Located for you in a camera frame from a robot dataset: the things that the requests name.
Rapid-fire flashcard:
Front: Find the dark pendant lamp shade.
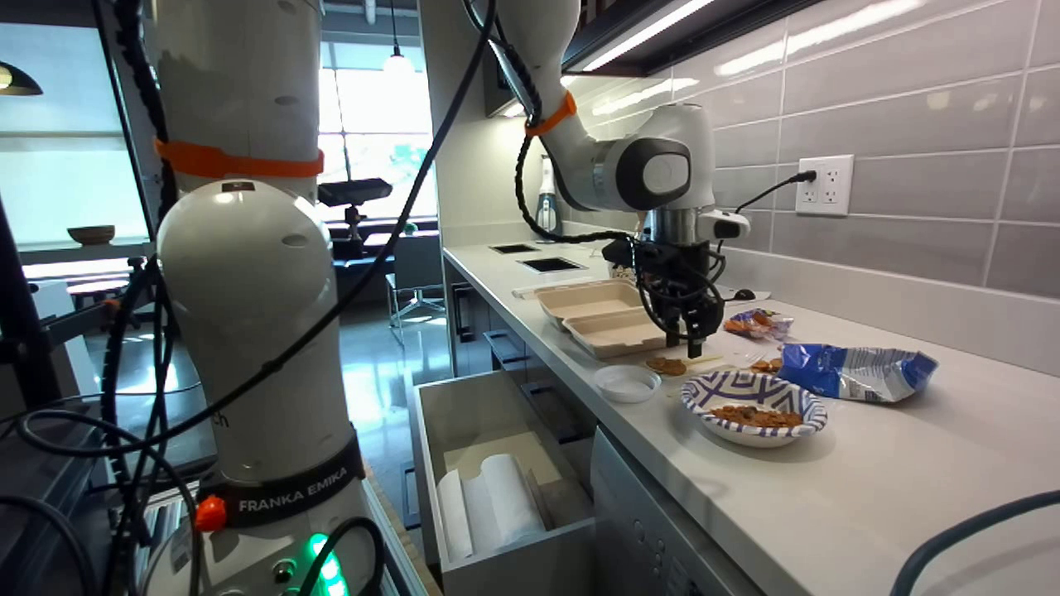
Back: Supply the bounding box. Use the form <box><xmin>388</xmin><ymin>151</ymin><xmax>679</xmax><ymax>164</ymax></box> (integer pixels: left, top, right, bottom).
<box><xmin>0</xmin><ymin>61</ymin><xmax>48</xmax><ymax>99</ymax></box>

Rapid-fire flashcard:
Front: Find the black camera on tripod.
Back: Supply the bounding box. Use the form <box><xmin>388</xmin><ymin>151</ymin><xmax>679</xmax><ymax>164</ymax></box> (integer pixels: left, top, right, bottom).
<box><xmin>315</xmin><ymin>175</ymin><xmax>398</xmax><ymax>257</ymax></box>

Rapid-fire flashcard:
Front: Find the dark upper cabinet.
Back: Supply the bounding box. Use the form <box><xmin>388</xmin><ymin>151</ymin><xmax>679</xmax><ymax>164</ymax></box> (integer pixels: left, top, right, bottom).
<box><xmin>476</xmin><ymin>0</ymin><xmax>843</xmax><ymax>120</ymax></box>

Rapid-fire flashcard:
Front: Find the white wall outlet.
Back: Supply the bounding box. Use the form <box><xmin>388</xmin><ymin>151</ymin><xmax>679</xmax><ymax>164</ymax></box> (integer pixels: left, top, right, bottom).
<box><xmin>791</xmin><ymin>151</ymin><xmax>859</xmax><ymax>220</ymax></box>

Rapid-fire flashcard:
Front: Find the black grinder power cord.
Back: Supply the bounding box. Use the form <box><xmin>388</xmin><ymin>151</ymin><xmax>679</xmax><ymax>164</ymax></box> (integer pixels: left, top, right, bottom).
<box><xmin>733</xmin><ymin>164</ymin><xmax>821</xmax><ymax>214</ymax></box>

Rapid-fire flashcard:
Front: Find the dark bowl on shelf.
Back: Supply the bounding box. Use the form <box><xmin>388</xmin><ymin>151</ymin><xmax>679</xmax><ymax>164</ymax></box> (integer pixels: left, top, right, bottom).
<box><xmin>64</xmin><ymin>222</ymin><xmax>121</xmax><ymax>249</ymax></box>

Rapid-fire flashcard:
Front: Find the pile of brown cookies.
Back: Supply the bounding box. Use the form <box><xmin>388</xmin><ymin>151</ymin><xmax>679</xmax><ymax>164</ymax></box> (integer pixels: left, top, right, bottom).
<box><xmin>710</xmin><ymin>401</ymin><xmax>805</xmax><ymax>430</ymax></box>

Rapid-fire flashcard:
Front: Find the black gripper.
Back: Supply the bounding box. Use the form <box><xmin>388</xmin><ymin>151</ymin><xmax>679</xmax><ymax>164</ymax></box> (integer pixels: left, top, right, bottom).
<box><xmin>633</xmin><ymin>234</ymin><xmax>726</xmax><ymax>358</ymax></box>

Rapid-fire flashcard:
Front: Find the open white drawer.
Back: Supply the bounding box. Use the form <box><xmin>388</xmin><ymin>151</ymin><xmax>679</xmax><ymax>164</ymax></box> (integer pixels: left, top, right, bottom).
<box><xmin>412</xmin><ymin>368</ymin><xmax>601</xmax><ymax>596</ymax></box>

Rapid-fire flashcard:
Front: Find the clear soap bottle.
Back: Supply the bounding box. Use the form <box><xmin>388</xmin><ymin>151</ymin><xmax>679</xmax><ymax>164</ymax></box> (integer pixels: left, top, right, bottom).
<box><xmin>533</xmin><ymin>188</ymin><xmax>564</xmax><ymax>242</ymax></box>

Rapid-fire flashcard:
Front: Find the grey built-in dishwasher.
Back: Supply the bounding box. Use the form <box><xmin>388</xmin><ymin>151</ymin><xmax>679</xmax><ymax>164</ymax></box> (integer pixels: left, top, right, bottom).
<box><xmin>590</xmin><ymin>427</ymin><xmax>764</xmax><ymax>596</ymax></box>

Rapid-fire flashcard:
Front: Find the small white paper roll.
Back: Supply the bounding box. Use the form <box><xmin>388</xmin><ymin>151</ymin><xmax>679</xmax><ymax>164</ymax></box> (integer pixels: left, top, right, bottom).
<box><xmin>434</xmin><ymin>468</ymin><xmax>476</xmax><ymax>569</ymax></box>

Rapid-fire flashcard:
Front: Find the blue white patterned bowl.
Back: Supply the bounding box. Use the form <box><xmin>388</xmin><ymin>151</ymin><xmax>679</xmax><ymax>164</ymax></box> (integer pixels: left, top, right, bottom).
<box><xmin>676</xmin><ymin>364</ymin><xmax>830</xmax><ymax>451</ymax></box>

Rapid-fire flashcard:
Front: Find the large white paper roll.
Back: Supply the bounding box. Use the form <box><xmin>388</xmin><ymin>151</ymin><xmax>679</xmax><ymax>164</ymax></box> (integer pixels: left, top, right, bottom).
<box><xmin>462</xmin><ymin>451</ymin><xmax>554</xmax><ymax>557</ymax></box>

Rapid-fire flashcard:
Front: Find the grey chair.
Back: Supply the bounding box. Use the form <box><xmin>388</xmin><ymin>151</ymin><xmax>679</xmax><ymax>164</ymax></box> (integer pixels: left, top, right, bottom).
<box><xmin>386</xmin><ymin>231</ymin><xmax>450</xmax><ymax>329</ymax></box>

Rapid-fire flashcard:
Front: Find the beige clamshell takeout container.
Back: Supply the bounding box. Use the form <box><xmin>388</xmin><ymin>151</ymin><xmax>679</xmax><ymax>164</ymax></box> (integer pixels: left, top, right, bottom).
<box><xmin>530</xmin><ymin>275</ymin><xmax>706</xmax><ymax>361</ymax></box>

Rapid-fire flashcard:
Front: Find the flat white paper sheet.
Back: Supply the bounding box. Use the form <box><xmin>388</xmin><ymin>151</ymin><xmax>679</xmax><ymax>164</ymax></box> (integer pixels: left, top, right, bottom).
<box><xmin>633</xmin><ymin>340</ymin><xmax>739</xmax><ymax>390</ymax></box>

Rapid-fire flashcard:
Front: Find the orange velcro strap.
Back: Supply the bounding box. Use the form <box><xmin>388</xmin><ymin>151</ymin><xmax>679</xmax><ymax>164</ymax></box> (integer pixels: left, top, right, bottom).
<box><xmin>525</xmin><ymin>89</ymin><xmax>581</xmax><ymax>141</ymax></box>
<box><xmin>153</xmin><ymin>140</ymin><xmax>328</xmax><ymax>183</ymax></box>

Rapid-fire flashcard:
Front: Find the white pendant lamp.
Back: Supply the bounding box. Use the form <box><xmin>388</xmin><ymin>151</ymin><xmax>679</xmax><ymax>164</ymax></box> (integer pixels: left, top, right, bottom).
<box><xmin>377</xmin><ymin>0</ymin><xmax>419</xmax><ymax>79</ymax></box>

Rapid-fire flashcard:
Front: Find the orange snack wrapper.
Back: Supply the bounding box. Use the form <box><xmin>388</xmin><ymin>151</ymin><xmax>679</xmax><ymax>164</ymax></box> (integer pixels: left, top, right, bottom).
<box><xmin>723</xmin><ymin>306</ymin><xmax>795</xmax><ymax>343</ymax></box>

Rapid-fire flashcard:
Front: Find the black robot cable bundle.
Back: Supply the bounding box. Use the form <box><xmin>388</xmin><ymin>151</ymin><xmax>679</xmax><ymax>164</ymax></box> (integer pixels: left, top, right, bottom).
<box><xmin>0</xmin><ymin>0</ymin><xmax>644</xmax><ymax>596</ymax></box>

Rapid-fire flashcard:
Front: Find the blue chip bag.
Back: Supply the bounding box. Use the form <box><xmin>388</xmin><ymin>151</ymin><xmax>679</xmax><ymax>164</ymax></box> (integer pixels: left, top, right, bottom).
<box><xmin>774</xmin><ymin>340</ymin><xmax>940</xmax><ymax>406</ymax></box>

